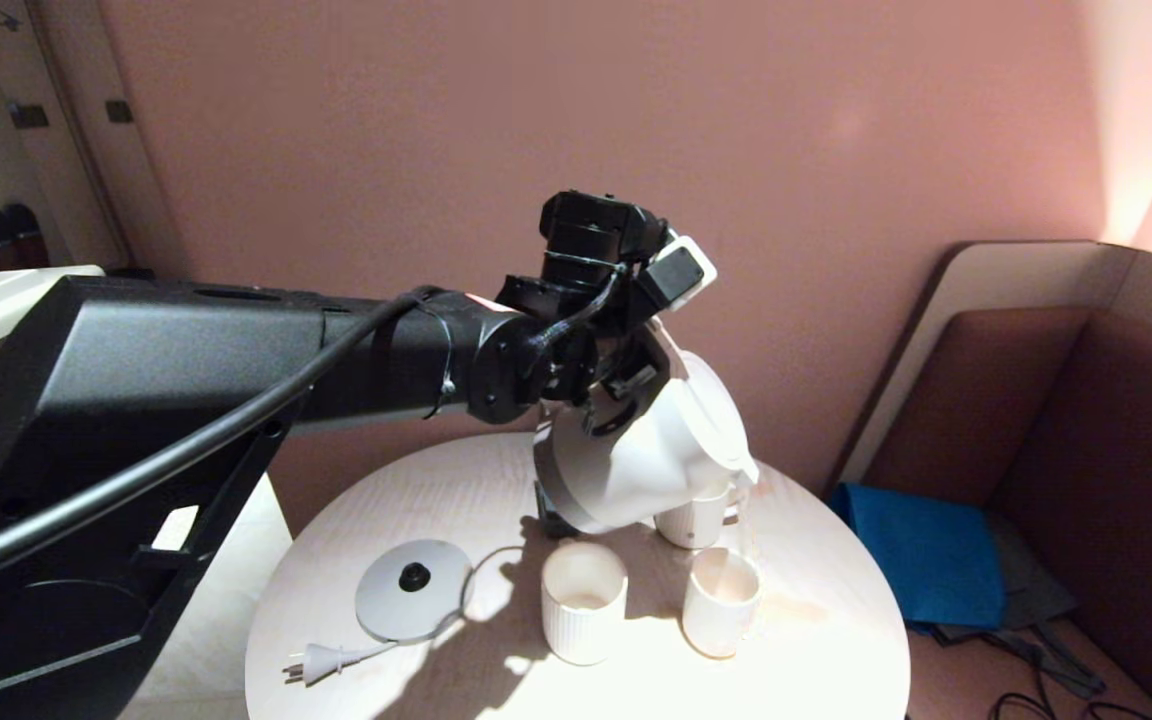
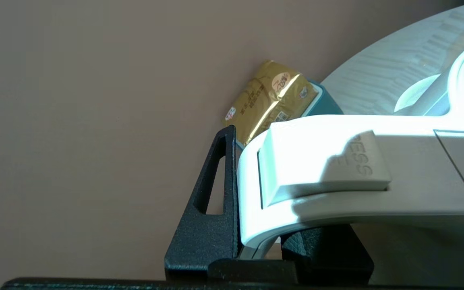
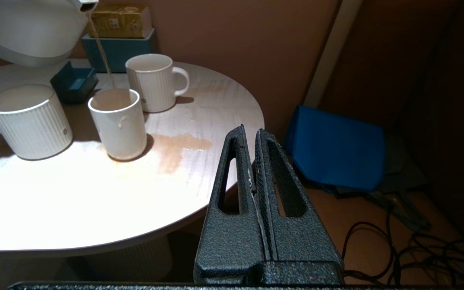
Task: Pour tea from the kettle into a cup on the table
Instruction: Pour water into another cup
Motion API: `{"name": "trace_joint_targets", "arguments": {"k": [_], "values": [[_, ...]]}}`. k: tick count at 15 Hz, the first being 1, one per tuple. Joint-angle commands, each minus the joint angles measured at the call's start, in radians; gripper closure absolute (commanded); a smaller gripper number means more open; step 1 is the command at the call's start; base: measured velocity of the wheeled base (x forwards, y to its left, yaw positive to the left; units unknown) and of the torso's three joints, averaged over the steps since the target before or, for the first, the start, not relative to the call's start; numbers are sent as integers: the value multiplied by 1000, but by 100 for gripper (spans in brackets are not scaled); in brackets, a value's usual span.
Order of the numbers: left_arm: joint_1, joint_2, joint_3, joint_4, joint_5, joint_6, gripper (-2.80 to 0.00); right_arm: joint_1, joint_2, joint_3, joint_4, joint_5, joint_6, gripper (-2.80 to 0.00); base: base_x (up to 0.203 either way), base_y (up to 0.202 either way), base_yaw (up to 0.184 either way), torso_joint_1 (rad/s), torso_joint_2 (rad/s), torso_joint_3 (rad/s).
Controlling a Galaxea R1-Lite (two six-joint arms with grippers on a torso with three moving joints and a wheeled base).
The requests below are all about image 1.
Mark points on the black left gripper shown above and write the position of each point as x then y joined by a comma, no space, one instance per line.
626,340

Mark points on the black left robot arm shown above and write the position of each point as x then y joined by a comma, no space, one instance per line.
136,420

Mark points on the black door hinge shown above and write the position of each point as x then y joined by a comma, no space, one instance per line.
119,110
28,115

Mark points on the tall smooth white cup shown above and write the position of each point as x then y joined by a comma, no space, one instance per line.
718,625

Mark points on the grey round kettle base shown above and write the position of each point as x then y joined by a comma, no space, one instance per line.
406,600

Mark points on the beige bench side panel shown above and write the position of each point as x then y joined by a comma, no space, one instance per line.
996,285

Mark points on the black wrist camera white mount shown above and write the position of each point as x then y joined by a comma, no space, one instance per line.
676,278

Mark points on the wide ribbed white cup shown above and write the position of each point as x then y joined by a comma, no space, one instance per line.
581,625

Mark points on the white electric kettle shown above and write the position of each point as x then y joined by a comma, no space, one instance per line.
656,460

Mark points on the small blue rectangular tray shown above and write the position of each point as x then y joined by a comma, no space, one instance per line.
554,525

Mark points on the grey fabric bag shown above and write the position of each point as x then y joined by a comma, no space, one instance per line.
1031,590

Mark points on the blue fabric bag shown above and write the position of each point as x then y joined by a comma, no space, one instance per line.
926,560

